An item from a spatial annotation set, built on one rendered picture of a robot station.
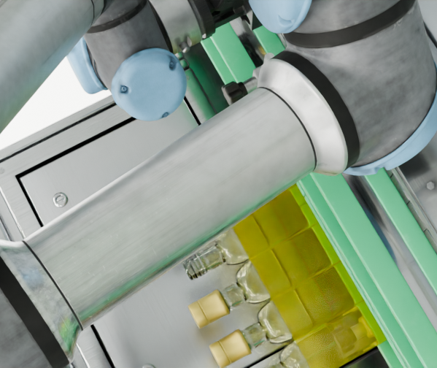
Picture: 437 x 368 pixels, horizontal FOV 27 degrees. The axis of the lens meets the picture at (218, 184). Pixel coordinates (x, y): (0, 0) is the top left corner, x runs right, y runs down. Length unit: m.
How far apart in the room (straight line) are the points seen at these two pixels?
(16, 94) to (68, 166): 0.63
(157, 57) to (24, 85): 0.20
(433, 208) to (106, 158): 0.52
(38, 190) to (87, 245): 0.68
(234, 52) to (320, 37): 0.50
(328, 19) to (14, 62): 0.25
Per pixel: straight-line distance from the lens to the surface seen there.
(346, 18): 0.74
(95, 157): 1.37
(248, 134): 0.73
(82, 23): 0.85
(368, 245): 1.08
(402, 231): 1.09
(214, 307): 1.17
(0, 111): 0.74
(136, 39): 0.93
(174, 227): 0.71
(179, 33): 1.05
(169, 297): 1.32
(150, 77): 0.92
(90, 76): 1.03
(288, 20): 0.73
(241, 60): 1.24
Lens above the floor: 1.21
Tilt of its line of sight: 8 degrees down
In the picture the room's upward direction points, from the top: 118 degrees counter-clockwise
